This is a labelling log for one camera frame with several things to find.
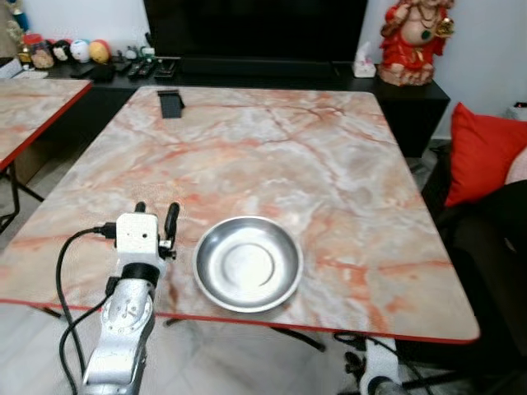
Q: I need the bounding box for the large steel plate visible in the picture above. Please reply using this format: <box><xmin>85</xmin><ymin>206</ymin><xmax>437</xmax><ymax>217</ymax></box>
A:
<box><xmin>193</xmin><ymin>216</ymin><xmax>304</xmax><ymax>314</ymax></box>

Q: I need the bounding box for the black phone stand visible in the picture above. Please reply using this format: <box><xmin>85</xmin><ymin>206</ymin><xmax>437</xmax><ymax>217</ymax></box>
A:
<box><xmin>156</xmin><ymin>89</ymin><xmax>185</xmax><ymax>119</ymax></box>

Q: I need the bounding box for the pale pink cushion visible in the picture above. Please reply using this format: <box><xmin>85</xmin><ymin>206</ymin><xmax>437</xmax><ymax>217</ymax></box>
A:
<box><xmin>506</xmin><ymin>148</ymin><xmax>527</xmax><ymax>187</ymax></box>

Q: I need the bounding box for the black remote control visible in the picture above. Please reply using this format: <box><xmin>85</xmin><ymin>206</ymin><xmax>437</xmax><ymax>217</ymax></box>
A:
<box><xmin>115</xmin><ymin>53</ymin><xmax>179</xmax><ymax>80</ymax></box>

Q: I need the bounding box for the red cushion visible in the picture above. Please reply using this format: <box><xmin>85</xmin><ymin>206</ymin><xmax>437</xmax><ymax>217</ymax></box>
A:
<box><xmin>445</xmin><ymin>102</ymin><xmax>527</xmax><ymax>208</ymax></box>

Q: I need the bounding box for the black sofa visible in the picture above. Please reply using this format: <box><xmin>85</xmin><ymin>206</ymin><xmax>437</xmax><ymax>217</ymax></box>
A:
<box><xmin>422</xmin><ymin>148</ymin><xmax>527</xmax><ymax>379</ymax></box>

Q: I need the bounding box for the orange round figurine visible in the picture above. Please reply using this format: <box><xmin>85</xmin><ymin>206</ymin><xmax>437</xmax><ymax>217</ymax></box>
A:
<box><xmin>89</xmin><ymin>39</ymin><xmax>111</xmax><ymax>64</ymax></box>

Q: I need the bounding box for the white round figurine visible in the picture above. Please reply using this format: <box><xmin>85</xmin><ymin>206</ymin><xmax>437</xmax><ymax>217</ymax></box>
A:
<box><xmin>70</xmin><ymin>39</ymin><xmax>91</xmax><ymax>63</ymax></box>

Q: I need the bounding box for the black round figurine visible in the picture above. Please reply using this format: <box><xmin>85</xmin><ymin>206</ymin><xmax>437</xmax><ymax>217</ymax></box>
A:
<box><xmin>51</xmin><ymin>39</ymin><xmax>72</xmax><ymax>65</ymax></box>

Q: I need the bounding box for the black television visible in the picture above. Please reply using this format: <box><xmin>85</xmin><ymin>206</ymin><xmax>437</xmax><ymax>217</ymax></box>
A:
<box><xmin>144</xmin><ymin>0</ymin><xmax>369</xmax><ymax>63</ymax></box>

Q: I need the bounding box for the small white holder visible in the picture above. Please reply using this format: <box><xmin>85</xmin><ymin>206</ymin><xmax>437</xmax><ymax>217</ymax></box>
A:
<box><xmin>354</xmin><ymin>41</ymin><xmax>378</xmax><ymax>79</ymax></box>

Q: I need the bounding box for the red deity statue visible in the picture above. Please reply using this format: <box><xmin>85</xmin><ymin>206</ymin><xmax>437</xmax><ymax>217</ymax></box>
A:
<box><xmin>379</xmin><ymin>0</ymin><xmax>455</xmax><ymax>87</ymax></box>

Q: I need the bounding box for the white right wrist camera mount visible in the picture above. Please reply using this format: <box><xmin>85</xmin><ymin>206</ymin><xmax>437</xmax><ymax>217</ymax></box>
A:
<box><xmin>362</xmin><ymin>337</ymin><xmax>401</xmax><ymax>392</ymax></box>

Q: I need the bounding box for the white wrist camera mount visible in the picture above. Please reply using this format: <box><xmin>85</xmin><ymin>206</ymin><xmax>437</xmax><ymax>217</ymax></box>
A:
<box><xmin>362</xmin><ymin>337</ymin><xmax>401</xmax><ymax>392</ymax></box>
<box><xmin>114</xmin><ymin>212</ymin><xmax>166</xmax><ymax>277</ymax></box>

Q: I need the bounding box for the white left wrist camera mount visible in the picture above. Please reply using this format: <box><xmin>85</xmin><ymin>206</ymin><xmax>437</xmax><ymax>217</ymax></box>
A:
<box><xmin>114</xmin><ymin>212</ymin><xmax>166</xmax><ymax>277</ymax></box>

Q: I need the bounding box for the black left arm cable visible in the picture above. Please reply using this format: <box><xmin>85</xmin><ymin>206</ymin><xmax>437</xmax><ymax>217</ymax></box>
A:
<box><xmin>55</xmin><ymin>224</ymin><xmax>118</xmax><ymax>389</ymax></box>

